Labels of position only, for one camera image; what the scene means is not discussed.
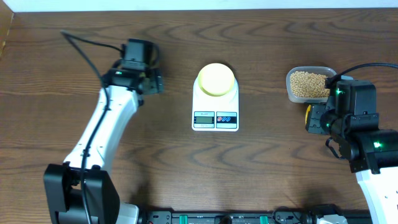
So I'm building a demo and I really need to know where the yellow measuring scoop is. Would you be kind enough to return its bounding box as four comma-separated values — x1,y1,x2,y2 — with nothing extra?
305,105,312,125

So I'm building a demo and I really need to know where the pale yellow bowl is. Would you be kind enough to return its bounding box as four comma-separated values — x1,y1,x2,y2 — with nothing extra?
197,63,235,96

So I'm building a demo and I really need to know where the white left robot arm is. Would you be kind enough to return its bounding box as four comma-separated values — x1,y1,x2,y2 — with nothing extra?
44,39,164,224

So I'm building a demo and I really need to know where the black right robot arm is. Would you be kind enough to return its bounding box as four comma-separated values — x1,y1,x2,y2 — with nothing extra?
305,78,397,223

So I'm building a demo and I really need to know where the white digital kitchen scale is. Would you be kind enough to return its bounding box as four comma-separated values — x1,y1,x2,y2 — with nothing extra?
192,78,239,132

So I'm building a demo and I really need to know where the clear container of soybeans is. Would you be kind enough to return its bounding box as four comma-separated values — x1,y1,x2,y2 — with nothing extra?
286,66,336,103

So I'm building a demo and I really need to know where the black mounting rail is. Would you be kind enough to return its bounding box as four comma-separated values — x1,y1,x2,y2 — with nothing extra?
136,203,374,224

